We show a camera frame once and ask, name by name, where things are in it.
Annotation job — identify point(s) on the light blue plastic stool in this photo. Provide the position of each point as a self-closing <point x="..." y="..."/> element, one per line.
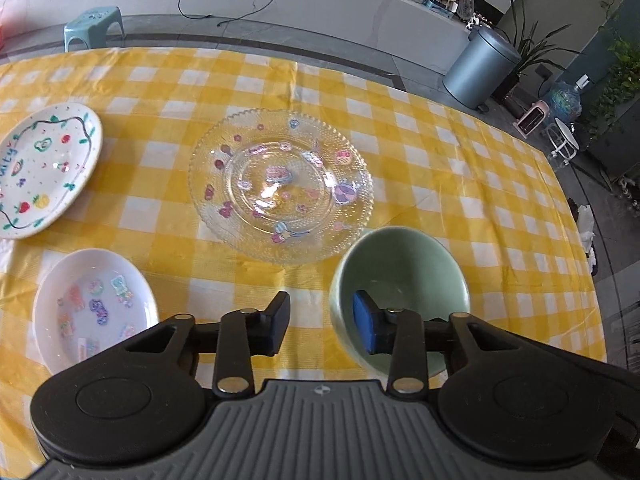
<point x="92" y="22"/>

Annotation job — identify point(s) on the clear glass plate with stickers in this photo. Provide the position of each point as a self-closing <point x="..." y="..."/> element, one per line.
<point x="280" y="185"/>

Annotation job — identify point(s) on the grey round trash bin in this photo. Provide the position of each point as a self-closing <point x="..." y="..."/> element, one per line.
<point x="480" y="70"/>

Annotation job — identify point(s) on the white painted ceramic plate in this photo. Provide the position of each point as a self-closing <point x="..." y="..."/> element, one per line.
<point x="45" y="170"/>

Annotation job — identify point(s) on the pale green ceramic bowl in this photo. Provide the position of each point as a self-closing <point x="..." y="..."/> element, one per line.
<point x="400" y="270"/>

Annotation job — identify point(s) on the white bowl with stickers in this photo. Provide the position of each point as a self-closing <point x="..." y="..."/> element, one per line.
<point x="95" y="305"/>

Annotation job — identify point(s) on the potted long-leaf plant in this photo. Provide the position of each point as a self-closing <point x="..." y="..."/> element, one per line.
<point x="525" y="50"/>

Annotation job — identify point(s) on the blue water jug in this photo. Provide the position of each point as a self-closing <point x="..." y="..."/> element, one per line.
<point x="565" y="102"/>

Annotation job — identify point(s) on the green leafy vine plant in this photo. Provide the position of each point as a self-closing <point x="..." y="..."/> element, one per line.
<point x="617" y="85"/>

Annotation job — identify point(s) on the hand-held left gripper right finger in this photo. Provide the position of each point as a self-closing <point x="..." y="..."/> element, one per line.
<point x="364" y="322"/>

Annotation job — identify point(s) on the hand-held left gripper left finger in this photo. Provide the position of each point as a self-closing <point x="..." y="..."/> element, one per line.
<point x="279" y="322"/>

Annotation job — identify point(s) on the white round stool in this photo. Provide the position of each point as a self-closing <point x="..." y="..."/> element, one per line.
<point x="564" y="137"/>

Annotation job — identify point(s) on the pink small heater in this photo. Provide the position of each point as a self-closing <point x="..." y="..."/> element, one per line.
<point x="532" y="120"/>

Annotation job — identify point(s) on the yellow checked tablecloth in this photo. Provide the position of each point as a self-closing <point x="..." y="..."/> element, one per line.
<point x="450" y="185"/>

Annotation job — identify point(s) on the white cloth on floor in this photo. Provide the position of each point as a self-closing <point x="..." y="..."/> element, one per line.
<point x="586" y="232"/>

